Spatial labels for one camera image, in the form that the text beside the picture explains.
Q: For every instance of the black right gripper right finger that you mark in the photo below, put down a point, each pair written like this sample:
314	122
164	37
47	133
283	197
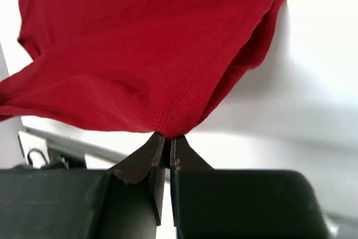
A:
210	203

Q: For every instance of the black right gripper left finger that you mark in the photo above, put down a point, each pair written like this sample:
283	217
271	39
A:
124	201

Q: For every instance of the red t shirt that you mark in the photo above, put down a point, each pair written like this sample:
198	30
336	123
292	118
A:
135	65

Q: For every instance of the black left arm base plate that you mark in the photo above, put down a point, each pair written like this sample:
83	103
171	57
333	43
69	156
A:
36	159

